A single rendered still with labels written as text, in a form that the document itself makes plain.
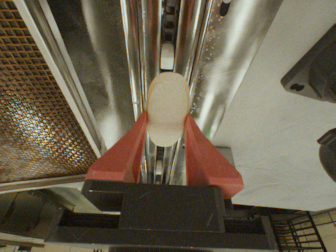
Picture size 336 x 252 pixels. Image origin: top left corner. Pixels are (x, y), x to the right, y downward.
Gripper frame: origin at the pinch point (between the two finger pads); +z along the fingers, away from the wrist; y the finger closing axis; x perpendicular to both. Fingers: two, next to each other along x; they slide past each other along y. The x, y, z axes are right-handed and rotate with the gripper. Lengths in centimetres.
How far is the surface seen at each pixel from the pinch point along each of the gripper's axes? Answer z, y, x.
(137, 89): 6.7, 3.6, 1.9
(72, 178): 2.4, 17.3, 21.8
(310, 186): 11, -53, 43
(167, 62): 6.0, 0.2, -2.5
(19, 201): 51, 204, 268
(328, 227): 61, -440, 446
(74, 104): 2.9, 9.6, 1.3
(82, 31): 10.9, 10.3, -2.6
